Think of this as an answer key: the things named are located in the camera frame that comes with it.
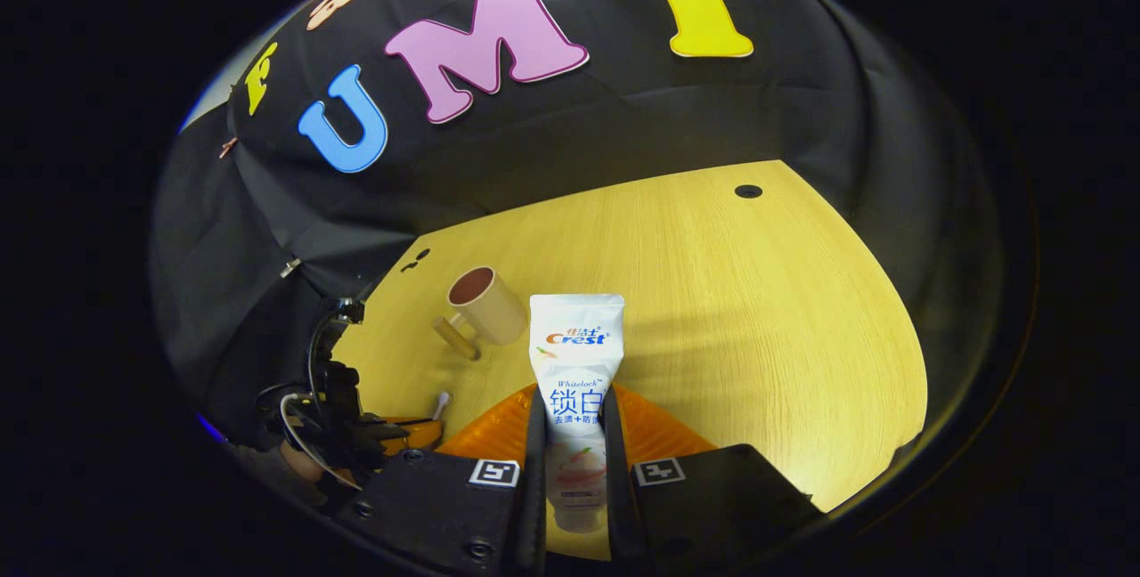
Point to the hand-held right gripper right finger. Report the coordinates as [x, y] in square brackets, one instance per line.
[616, 488]

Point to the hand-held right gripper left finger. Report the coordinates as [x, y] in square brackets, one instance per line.
[534, 488]

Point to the black desk grommet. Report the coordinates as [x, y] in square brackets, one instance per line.
[748, 191]

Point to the beige cup with brown inside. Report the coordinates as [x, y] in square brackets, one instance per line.
[494, 310]

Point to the white toothbrush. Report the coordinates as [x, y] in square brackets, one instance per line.
[442, 401]

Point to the copper backdrop clip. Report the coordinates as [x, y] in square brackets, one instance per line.
[229, 147]

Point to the white toothpaste tube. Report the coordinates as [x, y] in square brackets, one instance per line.
[574, 354]

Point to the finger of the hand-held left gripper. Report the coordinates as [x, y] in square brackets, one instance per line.
[414, 430]

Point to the black backdrop cloth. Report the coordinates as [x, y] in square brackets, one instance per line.
[623, 114]

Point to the wooden desktop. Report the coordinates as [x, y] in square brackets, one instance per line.
[757, 319]

